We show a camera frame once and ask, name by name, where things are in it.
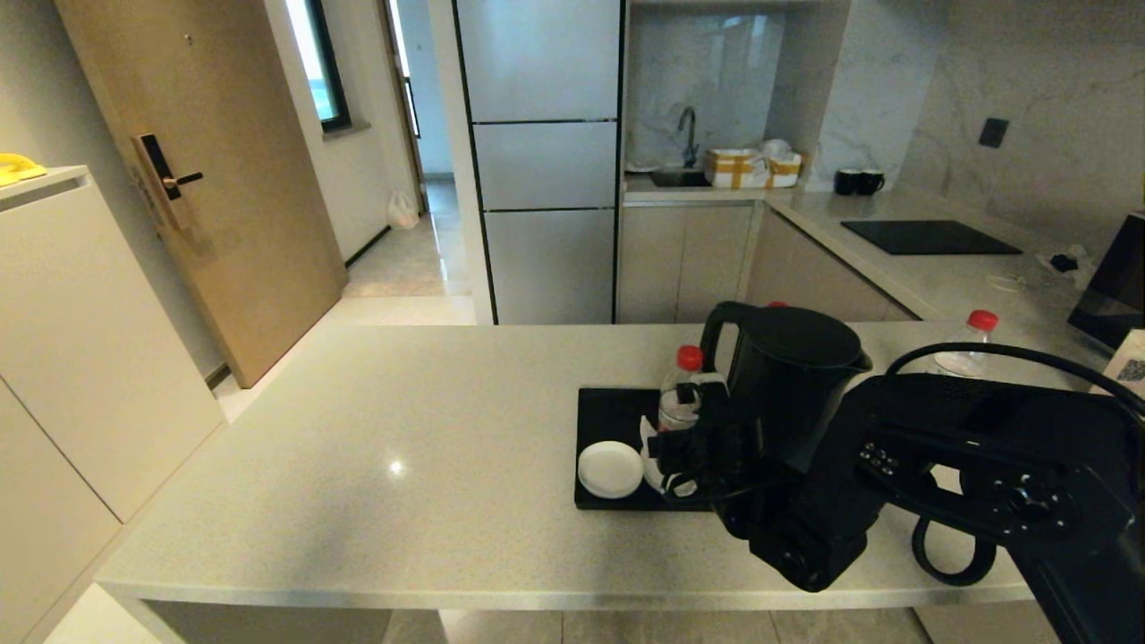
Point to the beige kitchen base cabinets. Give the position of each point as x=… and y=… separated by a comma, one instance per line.
x=680, y=259

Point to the dark kitchen sink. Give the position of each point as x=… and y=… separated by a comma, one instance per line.
x=678, y=178

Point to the white plastic bag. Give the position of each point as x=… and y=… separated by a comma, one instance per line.
x=402, y=213

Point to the black countertop appliance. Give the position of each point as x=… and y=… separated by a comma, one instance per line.
x=1118, y=277

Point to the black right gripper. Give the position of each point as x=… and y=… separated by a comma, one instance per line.
x=725, y=447

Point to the black mug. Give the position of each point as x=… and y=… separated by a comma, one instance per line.
x=845, y=182
x=869, y=182

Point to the white QR code card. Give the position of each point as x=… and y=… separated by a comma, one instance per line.
x=1125, y=367

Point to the white box yellow tape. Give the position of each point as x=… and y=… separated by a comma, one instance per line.
x=733, y=168
x=784, y=172

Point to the dark gooseneck faucet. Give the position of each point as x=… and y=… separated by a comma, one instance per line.
x=691, y=148

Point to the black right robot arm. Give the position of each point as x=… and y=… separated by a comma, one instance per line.
x=939, y=483

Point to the black induction cooktop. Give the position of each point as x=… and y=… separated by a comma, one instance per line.
x=930, y=237

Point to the small black plug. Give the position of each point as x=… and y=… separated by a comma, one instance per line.
x=1064, y=262

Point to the white round coaster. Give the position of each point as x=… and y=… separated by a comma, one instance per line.
x=611, y=470
x=650, y=478

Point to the yellow object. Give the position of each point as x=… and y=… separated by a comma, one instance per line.
x=16, y=167

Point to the dark wall socket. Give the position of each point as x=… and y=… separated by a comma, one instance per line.
x=993, y=132

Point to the black electric kettle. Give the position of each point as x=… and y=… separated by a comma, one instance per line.
x=796, y=358

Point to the black rectangular tray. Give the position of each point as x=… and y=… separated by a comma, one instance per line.
x=608, y=411

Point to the white storage cabinet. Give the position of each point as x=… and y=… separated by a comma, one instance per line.
x=80, y=358

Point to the tall grey refrigerator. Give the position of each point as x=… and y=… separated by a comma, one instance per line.
x=546, y=161

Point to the dark framed window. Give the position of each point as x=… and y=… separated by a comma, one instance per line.
x=313, y=54

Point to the light wooden door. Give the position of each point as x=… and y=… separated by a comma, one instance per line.
x=224, y=179

